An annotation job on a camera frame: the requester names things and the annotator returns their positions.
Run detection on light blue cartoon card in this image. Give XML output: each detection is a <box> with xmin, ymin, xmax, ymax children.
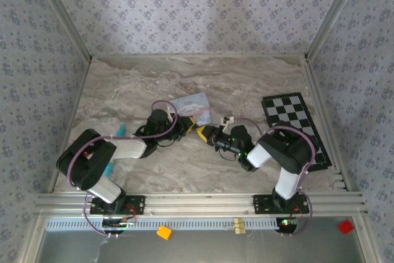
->
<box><xmin>169</xmin><ymin>92</ymin><xmax>214</xmax><ymax>124</ymax></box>

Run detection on teal plastic bottle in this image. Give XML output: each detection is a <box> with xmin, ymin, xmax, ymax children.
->
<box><xmin>103</xmin><ymin>124</ymin><xmax>127</xmax><ymax>178</ymax></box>

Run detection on black and white chessboard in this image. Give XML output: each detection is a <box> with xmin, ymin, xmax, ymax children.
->
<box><xmin>261</xmin><ymin>92</ymin><xmax>334</xmax><ymax>173</ymax></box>

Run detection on round black circuit board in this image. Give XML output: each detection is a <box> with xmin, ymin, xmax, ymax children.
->
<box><xmin>102</xmin><ymin>217</ymin><xmax>137</xmax><ymax>235</ymax></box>
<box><xmin>275</xmin><ymin>217</ymin><xmax>301</xmax><ymax>235</ymax></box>

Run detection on orange plastic block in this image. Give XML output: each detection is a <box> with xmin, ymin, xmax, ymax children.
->
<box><xmin>156</xmin><ymin>225</ymin><xmax>174</xmax><ymax>240</ymax></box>

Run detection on red plastic block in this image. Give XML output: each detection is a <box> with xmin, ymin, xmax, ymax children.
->
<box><xmin>338</xmin><ymin>219</ymin><xmax>355</xmax><ymax>235</ymax></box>

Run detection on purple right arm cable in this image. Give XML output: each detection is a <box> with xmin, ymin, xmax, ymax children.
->
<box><xmin>232</xmin><ymin>116</ymin><xmax>318</xmax><ymax>238</ymax></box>

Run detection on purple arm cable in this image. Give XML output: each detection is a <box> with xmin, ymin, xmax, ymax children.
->
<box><xmin>232</xmin><ymin>116</ymin><xmax>318</xmax><ymax>238</ymax></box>
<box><xmin>66</xmin><ymin>100</ymin><xmax>179</xmax><ymax>240</ymax></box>

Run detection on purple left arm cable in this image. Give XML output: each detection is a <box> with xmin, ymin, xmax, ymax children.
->
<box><xmin>66</xmin><ymin>100</ymin><xmax>179</xmax><ymax>240</ymax></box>

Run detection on aluminium front frame rail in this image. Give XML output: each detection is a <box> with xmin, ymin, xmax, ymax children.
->
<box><xmin>33</xmin><ymin>191</ymin><xmax>369</xmax><ymax>218</ymax></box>

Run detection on grey slotted cable duct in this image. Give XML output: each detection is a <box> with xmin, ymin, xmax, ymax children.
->
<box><xmin>45</xmin><ymin>217</ymin><xmax>278</xmax><ymax>231</ymax></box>

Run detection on aluminium side frame rail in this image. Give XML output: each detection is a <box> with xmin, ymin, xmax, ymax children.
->
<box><xmin>303</xmin><ymin>56</ymin><xmax>349</xmax><ymax>192</ymax></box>

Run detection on aluminium corner frame post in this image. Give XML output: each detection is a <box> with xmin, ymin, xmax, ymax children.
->
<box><xmin>30</xmin><ymin>0</ymin><xmax>94</xmax><ymax>61</ymax></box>
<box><xmin>304</xmin><ymin>0</ymin><xmax>368</xmax><ymax>61</ymax></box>

